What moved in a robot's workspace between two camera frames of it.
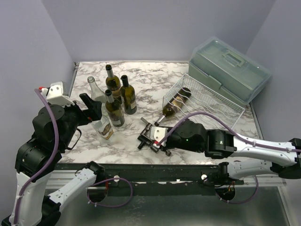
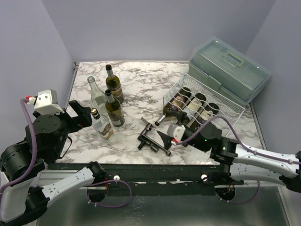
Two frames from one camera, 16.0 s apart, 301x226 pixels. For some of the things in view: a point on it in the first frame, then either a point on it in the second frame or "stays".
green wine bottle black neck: x=128 y=96 -> x=210 y=110
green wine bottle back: x=113 y=83 stays
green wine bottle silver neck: x=114 y=110 stays
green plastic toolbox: x=217 y=64 stays
